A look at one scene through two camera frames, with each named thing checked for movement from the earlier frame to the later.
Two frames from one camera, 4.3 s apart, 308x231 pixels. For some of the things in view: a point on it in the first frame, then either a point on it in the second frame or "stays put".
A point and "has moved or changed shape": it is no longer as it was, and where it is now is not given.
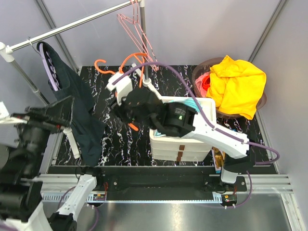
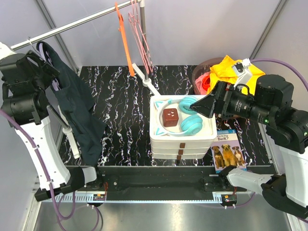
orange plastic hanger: [140, 56] to [121, 26]
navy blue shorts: [87, 127] stays put
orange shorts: [206, 82] stays put
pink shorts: [198, 84] stays put
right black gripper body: [123, 112] to [237, 103]
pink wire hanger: [135, 31] has moved or changed shape
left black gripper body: [36, 130] to [44, 73]
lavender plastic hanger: [49, 67] stays put
